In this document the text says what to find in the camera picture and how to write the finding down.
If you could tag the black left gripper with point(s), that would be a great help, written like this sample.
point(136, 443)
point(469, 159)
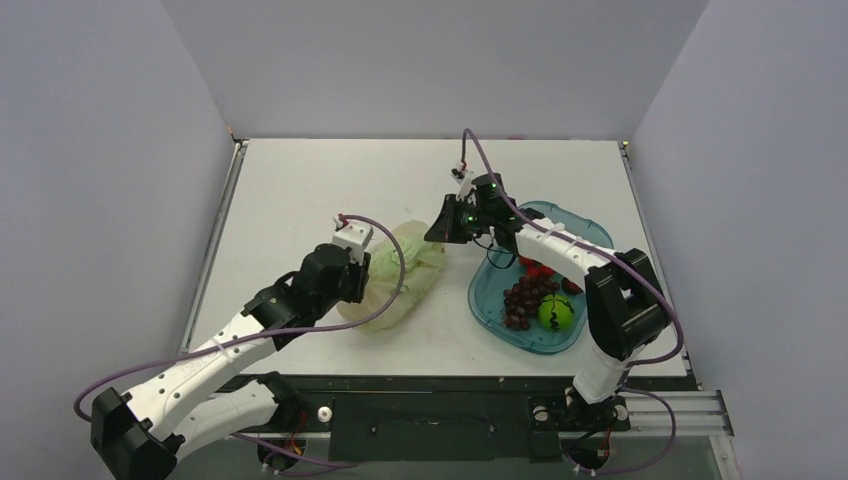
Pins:
point(360, 275)

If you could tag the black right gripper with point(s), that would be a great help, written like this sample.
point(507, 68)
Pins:
point(452, 220)

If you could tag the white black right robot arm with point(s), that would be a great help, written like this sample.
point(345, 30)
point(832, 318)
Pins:
point(625, 308)

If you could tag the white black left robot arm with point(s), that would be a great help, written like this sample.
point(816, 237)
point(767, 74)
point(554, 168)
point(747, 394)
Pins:
point(144, 432)

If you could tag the red fake strawberry bunch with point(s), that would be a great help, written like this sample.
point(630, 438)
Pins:
point(535, 269)

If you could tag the dark purple fake grapes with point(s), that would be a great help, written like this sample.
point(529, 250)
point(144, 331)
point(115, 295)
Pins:
point(520, 301)

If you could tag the dark red fake fruit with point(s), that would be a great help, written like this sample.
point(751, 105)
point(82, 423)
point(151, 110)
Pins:
point(570, 287)

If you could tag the green striped fake melon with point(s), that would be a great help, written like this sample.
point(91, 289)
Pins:
point(555, 313)

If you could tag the teal plastic tray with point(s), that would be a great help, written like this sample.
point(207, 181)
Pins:
point(500, 270)

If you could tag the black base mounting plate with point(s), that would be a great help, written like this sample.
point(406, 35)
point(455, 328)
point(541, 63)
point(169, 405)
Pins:
point(419, 418)

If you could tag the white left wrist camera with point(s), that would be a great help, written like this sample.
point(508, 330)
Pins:
point(354, 238)

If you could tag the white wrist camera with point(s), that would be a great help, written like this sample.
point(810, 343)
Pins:
point(464, 179)
point(354, 238)

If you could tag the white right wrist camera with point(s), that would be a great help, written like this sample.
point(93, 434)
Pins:
point(464, 179)

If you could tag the aluminium frame rail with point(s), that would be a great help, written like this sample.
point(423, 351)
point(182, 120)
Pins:
point(697, 414)

